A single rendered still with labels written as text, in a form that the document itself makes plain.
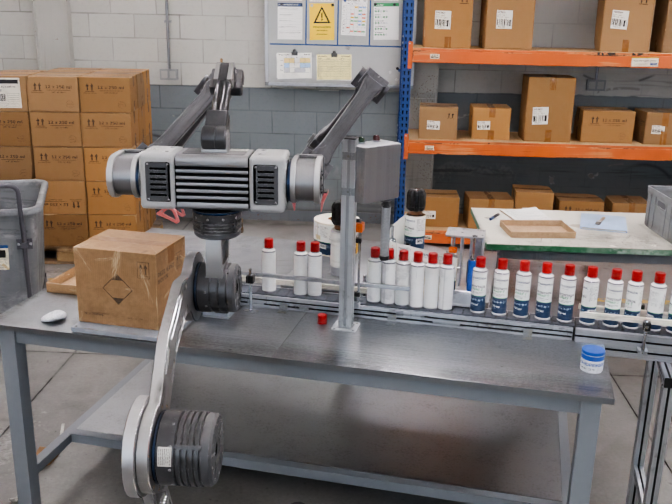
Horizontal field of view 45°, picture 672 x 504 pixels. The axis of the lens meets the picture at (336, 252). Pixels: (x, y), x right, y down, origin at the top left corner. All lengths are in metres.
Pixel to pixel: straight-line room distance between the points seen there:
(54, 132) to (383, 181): 3.82
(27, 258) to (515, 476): 2.96
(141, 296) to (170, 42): 4.82
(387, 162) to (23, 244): 2.66
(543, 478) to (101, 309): 1.74
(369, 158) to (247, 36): 4.70
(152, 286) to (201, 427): 0.89
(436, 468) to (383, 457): 0.21
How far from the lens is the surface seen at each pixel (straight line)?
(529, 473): 3.27
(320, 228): 3.45
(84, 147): 6.15
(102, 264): 2.81
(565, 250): 4.13
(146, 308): 2.79
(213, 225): 2.22
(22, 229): 4.80
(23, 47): 7.84
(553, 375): 2.62
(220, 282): 2.27
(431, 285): 2.87
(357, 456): 3.27
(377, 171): 2.69
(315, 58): 7.08
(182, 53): 7.38
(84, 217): 6.26
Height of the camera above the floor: 1.92
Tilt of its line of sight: 17 degrees down
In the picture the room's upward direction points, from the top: 1 degrees clockwise
